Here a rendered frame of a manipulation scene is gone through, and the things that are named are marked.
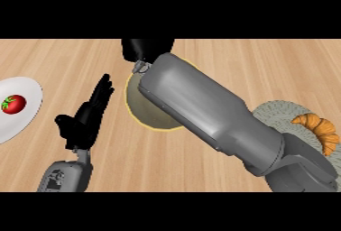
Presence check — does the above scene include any yellow rimmed bowl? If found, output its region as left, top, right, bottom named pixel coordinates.
left=124, top=57, right=202, bottom=132

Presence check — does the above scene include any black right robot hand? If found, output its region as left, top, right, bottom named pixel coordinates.
left=119, top=39, right=175, bottom=64

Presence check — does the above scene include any red tomato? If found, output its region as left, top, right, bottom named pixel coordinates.
left=0, top=94, right=28, bottom=116

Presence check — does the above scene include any white plate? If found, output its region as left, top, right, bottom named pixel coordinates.
left=0, top=76, right=44, bottom=145

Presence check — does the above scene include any orange croissant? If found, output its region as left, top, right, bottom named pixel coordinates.
left=291, top=113, right=341, bottom=157

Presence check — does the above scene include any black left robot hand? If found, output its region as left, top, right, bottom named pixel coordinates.
left=53, top=73, right=116, bottom=152

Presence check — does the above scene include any grey woven placemat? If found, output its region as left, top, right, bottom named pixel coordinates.
left=251, top=99, right=341, bottom=191

